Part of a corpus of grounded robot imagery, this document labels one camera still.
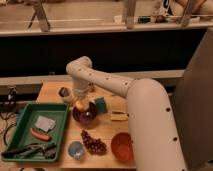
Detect red yellow apple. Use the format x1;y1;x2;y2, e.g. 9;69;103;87
75;101;86;112

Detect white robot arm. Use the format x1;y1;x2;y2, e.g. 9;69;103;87
66;56;188;171

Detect green plastic tray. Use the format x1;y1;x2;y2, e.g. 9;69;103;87
1;103;69;163

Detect green sponge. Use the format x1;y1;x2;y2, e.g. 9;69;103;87
95;97;107;113

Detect dark purple bowl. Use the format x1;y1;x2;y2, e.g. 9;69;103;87
72;102;97;125

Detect wooden block piece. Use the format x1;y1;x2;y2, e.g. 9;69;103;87
110;111;128;121

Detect grey folded cloth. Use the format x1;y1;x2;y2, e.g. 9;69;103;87
35;116;56;132

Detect brown grape bunch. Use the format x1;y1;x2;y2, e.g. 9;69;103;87
81;130;107;155

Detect blue small cup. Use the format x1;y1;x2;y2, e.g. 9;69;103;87
68;141;84;160

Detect orange carrot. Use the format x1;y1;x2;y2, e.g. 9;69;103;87
30;128;51;141

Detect orange bowl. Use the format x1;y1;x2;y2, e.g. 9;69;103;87
111;132;134;162

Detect metal stand leg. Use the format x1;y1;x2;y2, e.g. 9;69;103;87
28;0;50;32

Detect grey panel board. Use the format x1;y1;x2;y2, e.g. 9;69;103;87
172;27;213;171

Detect black cables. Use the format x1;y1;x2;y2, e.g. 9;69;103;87
0;85;22;148

